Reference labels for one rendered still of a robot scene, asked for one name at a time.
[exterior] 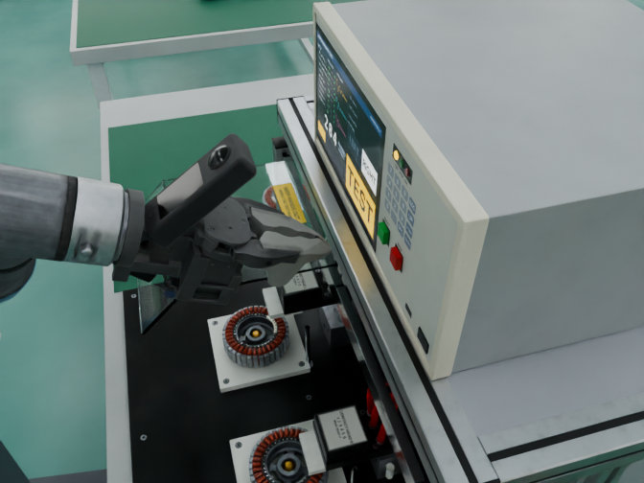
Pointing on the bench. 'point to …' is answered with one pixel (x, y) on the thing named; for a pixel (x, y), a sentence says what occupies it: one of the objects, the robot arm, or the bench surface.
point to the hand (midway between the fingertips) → (322, 241)
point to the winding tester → (500, 168)
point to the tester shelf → (555, 362)
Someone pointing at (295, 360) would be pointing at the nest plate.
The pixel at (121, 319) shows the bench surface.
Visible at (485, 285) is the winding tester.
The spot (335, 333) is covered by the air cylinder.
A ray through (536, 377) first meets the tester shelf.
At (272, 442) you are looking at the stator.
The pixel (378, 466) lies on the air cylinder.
